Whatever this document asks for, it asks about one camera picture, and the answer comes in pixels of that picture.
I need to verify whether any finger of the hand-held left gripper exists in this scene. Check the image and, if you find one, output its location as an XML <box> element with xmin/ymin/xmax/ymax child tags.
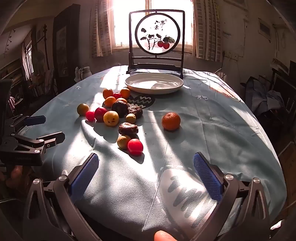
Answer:
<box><xmin>5</xmin><ymin>115</ymin><xmax>46</xmax><ymax>133</ymax></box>
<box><xmin>10</xmin><ymin>132</ymin><xmax>65</xmax><ymax>154</ymax></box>

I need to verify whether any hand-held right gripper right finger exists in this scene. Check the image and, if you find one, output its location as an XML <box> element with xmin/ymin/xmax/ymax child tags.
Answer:
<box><xmin>193</xmin><ymin>152</ymin><xmax>271</xmax><ymax>241</ymax></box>

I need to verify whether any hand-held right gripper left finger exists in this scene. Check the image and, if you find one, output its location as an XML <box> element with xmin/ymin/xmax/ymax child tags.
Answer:
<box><xmin>23</xmin><ymin>152</ymin><xmax>109</xmax><ymax>241</ymax></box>

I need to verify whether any olive yellow round fruit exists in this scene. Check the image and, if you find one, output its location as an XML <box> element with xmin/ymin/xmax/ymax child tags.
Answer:
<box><xmin>77</xmin><ymin>103</ymin><xmax>90</xmax><ymax>115</ymax></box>

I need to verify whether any dark red round fruit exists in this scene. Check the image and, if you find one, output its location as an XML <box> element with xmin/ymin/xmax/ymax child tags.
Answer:
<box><xmin>94</xmin><ymin>107</ymin><xmax>108</xmax><ymax>121</ymax></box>

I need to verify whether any spotted yellow round fruit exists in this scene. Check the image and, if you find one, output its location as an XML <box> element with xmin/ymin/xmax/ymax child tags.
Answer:
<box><xmin>103</xmin><ymin>111</ymin><xmax>120</xmax><ymax>127</ymax></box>

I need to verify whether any white oval plate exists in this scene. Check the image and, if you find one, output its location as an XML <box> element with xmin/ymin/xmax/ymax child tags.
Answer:
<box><xmin>125</xmin><ymin>73</ymin><xmax>184</xmax><ymax>95</ymax></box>

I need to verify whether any person's left hand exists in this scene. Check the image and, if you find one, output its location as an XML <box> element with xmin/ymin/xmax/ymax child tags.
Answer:
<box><xmin>0</xmin><ymin>165</ymin><xmax>25</xmax><ymax>189</ymax></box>

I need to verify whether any person's right hand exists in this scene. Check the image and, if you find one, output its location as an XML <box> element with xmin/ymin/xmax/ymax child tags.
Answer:
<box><xmin>154</xmin><ymin>230</ymin><xmax>177</xmax><ymax>241</ymax></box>

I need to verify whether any light blue printed tablecloth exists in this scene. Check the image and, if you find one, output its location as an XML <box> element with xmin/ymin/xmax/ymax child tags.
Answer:
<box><xmin>23</xmin><ymin>65</ymin><xmax>287</xmax><ymax>241</ymax></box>

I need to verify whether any white jug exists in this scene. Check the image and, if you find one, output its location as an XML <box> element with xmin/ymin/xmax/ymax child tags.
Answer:
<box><xmin>80</xmin><ymin>67</ymin><xmax>93</xmax><ymax>80</ymax></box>

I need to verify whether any dark tall cabinet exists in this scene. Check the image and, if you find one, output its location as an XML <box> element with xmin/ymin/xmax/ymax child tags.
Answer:
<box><xmin>53</xmin><ymin>5</ymin><xmax>80</xmax><ymax>93</ymax></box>

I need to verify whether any pile of grey clothes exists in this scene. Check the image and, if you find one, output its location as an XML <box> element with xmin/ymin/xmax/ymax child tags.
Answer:
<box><xmin>245</xmin><ymin>76</ymin><xmax>287</xmax><ymax>116</ymax></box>

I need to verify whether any brick patterned curtain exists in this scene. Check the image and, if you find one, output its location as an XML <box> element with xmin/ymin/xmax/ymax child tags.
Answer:
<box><xmin>91</xmin><ymin>0</ymin><xmax>114</xmax><ymax>58</ymax></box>
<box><xmin>193</xmin><ymin>0</ymin><xmax>222</xmax><ymax>62</ymax></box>

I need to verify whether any bright window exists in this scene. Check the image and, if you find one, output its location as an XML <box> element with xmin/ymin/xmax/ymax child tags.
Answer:
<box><xmin>109</xmin><ymin>0</ymin><xmax>195</xmax><ymax>54</ymax></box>

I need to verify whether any black chair with painted panel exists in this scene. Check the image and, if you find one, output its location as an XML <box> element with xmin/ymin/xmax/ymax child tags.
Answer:
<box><xmin>126</xmin><ymin>9</ymin><xmax>185</xmax><ymax>79</ymax></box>

